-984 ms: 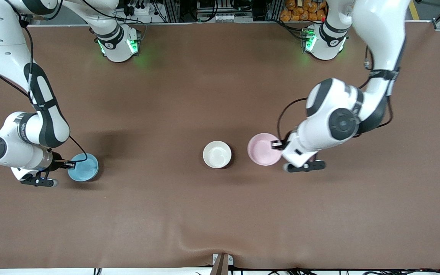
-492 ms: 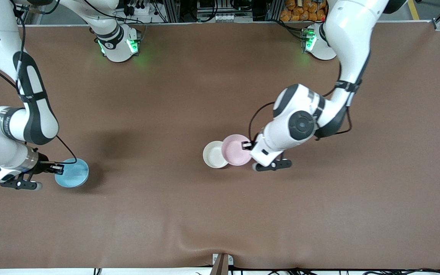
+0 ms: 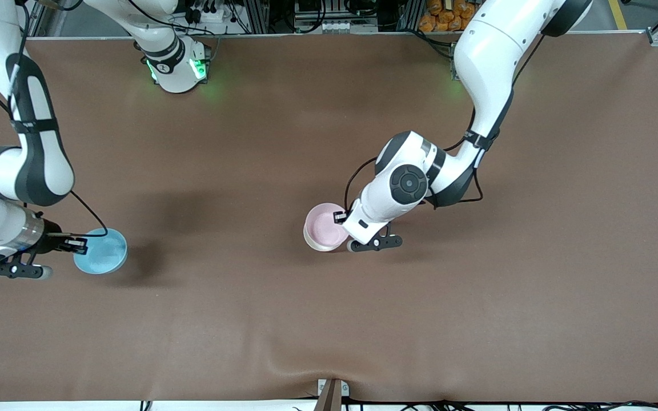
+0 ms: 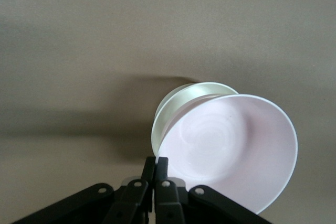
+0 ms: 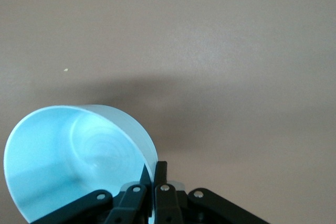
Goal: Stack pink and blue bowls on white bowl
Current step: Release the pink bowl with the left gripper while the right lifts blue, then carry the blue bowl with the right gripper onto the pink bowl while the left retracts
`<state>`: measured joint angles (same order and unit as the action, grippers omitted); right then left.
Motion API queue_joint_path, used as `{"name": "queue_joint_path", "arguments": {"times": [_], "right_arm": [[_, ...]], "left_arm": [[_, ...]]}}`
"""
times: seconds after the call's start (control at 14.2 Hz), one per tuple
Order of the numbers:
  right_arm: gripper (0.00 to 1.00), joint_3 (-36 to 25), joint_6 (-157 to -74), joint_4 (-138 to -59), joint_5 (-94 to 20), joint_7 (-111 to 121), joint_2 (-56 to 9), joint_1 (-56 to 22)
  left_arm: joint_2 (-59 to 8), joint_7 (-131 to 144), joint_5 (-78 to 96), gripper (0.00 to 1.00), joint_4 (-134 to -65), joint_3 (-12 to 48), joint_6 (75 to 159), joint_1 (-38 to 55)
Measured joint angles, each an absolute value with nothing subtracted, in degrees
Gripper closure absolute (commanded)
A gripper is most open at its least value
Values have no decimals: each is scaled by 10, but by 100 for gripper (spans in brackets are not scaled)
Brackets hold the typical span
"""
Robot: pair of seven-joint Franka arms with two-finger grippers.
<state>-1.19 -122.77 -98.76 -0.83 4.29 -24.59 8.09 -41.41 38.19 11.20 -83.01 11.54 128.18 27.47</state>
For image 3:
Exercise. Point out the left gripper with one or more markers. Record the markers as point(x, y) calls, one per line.
point(341, 217)

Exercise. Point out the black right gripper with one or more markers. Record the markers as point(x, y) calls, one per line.
point(53, 240)

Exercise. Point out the metal table edge clamp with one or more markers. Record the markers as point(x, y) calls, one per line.
point(332, 394)

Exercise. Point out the pink bowl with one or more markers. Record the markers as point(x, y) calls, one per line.
point(326, 224)

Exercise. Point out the white power strip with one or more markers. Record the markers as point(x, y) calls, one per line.
point(210, 14)

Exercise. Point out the orange packaged goods pile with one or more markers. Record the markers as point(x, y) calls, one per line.
point(438, 16)

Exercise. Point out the light blue bowl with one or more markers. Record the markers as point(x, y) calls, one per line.
point(102, 252)

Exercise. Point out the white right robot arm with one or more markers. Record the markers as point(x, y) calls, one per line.
point(37, 171)

